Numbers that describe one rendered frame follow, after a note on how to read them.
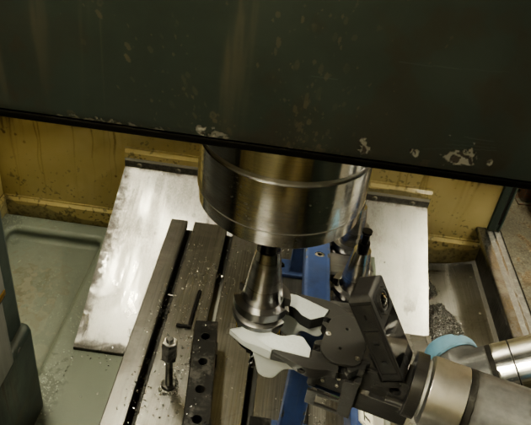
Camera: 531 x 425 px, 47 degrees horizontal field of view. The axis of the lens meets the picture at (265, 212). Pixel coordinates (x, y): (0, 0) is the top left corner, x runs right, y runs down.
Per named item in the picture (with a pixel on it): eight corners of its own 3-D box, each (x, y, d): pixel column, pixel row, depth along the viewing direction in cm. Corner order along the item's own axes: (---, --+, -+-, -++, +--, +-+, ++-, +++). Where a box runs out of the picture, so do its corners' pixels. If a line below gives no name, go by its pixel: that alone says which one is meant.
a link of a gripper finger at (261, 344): (222, 378, 68) (303, 393, 67) (226, 342, 64) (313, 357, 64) (226, 357, 70) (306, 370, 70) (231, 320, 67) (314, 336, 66)
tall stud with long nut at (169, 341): (177, 381, 113) (179, 333, 106) (174, 393, 111) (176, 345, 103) (163, 379, 113) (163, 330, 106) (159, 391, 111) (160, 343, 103)
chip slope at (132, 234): (407, 267, 192) (430, 199, 176) (440, 474, 135) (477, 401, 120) (126, 228, 192) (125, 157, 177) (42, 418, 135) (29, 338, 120)
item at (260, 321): (245, 285, 71) (247, 269, 70) (294, 302, 70) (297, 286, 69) (223, 321, 67) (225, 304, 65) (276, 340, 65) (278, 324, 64)
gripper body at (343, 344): (297, 401, 68) (402, 442, 66) (309, 351, 63) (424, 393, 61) (316, 352, 74) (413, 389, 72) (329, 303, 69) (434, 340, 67)
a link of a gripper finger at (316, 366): (268, 370, 64) (351, 385, 64) (270, 361, 63) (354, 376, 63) (273, 336, 68) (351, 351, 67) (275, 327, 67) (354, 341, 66)
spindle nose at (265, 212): (230, 142, 67) (239, 35, 60) (373, 179, 64) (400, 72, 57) (168, 223, 54) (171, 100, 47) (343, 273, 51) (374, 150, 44)
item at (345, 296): (329, 279, 95) (332, 267, 94) (367, 284, 96) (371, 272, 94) (331, 309, 90) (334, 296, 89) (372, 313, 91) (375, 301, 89)
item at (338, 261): (371, 260, 99) (372, 257, 99) (372, 282, 95) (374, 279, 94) (328, 255, 99) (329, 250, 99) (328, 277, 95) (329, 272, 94)
